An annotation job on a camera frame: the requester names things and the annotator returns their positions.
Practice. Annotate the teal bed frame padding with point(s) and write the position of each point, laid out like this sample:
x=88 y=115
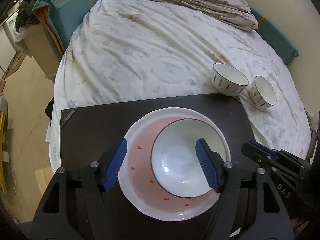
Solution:
x=60 y=18

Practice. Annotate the black rectangular mat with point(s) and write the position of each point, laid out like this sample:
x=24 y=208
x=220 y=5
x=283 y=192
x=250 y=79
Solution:
x=87 y=132

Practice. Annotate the dark clothes pile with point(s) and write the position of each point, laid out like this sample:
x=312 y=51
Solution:
x=27 y=5

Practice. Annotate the large pink strawberry plate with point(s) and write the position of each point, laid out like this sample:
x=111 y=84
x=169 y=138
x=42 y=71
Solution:
x=137 y=180

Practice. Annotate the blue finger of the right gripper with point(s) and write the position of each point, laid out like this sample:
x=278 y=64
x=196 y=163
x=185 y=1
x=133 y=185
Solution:
x=264 y=149
x=264 y=161

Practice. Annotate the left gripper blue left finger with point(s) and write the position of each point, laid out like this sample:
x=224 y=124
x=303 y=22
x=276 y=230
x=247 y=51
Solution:
x=111 y=163

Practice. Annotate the white floral bed sheet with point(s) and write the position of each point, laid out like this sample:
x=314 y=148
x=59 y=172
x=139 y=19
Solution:
x=127 y=50

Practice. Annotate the white fish bowl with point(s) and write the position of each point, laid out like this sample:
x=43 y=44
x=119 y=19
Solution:
x=262 y=93
x=227 y=80
x=173 y=158

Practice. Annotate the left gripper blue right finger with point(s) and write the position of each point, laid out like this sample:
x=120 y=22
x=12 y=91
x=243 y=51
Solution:
x=211 y=164

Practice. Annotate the yellow wooden chair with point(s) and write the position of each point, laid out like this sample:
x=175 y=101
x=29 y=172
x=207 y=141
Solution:
x=2 y=138

